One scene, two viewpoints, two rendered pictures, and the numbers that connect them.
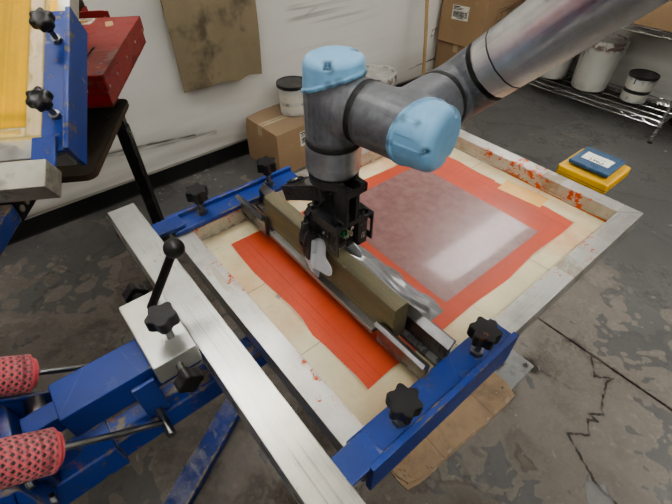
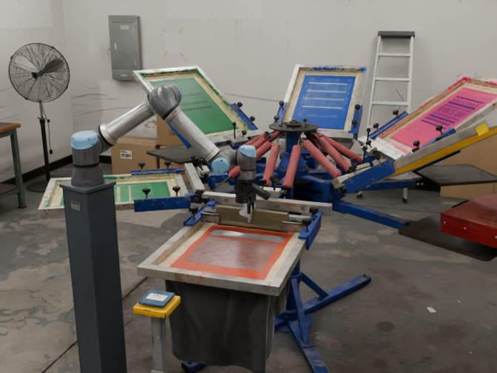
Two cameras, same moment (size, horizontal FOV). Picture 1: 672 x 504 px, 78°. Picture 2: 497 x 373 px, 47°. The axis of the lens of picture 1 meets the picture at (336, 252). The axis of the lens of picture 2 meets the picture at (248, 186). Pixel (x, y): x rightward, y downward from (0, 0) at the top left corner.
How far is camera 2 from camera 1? 3.05 m
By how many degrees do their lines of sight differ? 112
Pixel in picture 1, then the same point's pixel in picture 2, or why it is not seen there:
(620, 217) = (148, 262)
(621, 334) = not seen: outside the picture
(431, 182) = (245, 265)
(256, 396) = not seen: hidden behind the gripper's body
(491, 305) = (193, 238)
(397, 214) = (248, 250)
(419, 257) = (227, 242)
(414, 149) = not seen: hidden behind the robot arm
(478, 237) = (208, 252)
